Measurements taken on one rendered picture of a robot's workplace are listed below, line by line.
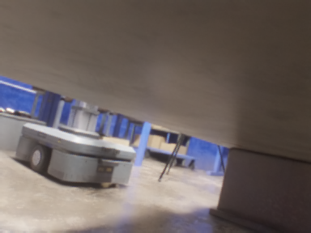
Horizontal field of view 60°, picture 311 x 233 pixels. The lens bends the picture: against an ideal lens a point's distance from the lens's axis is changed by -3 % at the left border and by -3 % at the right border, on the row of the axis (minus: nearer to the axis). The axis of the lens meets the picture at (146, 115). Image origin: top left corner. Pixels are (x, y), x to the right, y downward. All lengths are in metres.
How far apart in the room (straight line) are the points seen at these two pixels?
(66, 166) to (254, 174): 1.00
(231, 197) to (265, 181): 0.21
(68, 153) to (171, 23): 1.37
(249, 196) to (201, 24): 1.48
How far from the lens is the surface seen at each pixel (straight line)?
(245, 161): 1.62
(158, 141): 5.62
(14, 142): 2.41
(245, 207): 1.62
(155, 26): 0.18
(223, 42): 0.18
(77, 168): 1.51
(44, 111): 2.92
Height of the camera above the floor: 0.33
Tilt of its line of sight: 5 degrees up
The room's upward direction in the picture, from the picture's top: 13 degrees clockwise
